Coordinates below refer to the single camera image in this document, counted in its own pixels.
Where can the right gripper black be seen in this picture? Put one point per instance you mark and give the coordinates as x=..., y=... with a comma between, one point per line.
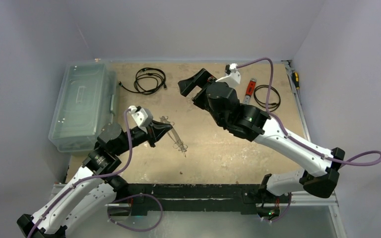
x=200, y=92

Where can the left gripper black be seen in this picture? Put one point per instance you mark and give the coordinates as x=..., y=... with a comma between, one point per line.
x=155, y=130

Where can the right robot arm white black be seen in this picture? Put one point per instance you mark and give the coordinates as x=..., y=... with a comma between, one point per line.
x=317, y=175

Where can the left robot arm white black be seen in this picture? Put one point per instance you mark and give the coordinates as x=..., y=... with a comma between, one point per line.
x=96, y=183

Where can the clear plastic storage bin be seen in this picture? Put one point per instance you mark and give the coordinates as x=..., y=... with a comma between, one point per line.
x=86, y=103

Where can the yellow black screwdriver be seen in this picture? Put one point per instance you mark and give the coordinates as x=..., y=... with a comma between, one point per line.
x=295, y=80

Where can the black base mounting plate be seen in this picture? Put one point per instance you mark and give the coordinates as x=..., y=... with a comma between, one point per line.
x=246, y=199

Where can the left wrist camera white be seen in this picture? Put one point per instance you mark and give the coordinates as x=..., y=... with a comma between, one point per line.
x=142, y=116

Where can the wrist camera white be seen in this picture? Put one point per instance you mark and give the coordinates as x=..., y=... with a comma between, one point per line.
x=232, y=76
x=142, y=116

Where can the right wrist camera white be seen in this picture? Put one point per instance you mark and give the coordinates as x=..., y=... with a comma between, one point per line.
x=232, y=76

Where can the red handled adjustable wrench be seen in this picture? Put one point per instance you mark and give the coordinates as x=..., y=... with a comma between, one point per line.
x=249, y=91

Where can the aluminium frame rail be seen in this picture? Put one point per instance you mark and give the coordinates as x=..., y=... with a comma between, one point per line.
x=97, y=182

